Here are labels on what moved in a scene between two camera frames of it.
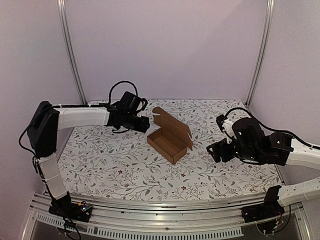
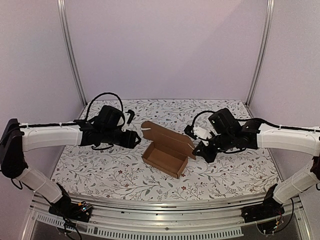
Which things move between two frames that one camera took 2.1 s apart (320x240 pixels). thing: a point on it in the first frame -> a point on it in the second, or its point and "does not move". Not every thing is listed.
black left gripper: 143,127 -> 129,141
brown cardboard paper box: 174,137 -> 169,151
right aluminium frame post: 254,83 does not move
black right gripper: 219,150 -> 206,150
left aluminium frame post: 62,8 does not move
